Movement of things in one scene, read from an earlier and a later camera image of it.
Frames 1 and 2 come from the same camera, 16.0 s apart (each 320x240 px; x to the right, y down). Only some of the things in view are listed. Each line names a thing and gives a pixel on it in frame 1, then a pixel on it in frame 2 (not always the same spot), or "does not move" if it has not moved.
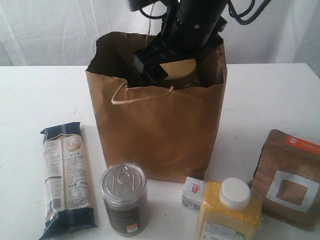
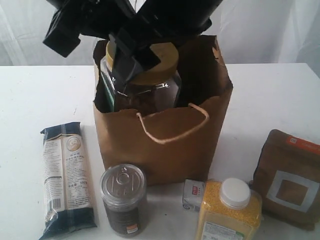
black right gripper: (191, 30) → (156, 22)
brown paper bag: (172, 132) does not move
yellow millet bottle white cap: (229, 210) does not move
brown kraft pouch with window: (287, 176) does not move
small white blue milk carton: (193, 194) does not move
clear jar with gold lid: (181, 74) → (158, 88)
